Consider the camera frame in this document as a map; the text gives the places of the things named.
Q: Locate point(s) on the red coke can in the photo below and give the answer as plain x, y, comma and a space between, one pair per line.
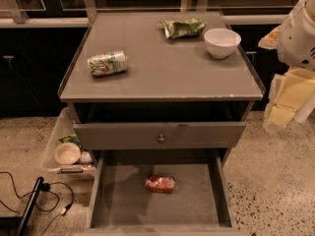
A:
160, 184

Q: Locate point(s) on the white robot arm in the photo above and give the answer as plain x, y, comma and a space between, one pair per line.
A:
294, 41

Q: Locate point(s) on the grey drawer cabinet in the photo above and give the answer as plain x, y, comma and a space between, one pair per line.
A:
167, 80

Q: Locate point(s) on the closed top grey drawer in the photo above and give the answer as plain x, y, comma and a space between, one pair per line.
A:
145, 135

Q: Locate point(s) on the round brass drawer knob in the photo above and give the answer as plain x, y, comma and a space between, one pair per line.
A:
161, 139

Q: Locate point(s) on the white green soda can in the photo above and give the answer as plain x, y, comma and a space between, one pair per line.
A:
108, 63

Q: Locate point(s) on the open middle grey drawer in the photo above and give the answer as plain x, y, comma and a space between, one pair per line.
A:
121, 205

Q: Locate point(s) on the small red white item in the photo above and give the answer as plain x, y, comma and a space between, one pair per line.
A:
85, 157

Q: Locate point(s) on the green snack bag in bin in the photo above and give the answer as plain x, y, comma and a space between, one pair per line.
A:
72, 138

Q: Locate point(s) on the green chip bag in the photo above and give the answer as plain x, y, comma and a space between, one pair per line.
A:
189, 28

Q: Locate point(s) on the small white bowl in bin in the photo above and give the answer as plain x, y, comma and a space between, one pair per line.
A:
67, 153

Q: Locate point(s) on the clear plastic storage bin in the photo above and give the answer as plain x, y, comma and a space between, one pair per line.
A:
63, 127

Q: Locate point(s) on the black bar on floor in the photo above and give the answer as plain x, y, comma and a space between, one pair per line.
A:
29, 207

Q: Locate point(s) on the metal railing frame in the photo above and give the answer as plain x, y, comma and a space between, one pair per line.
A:
236, 11

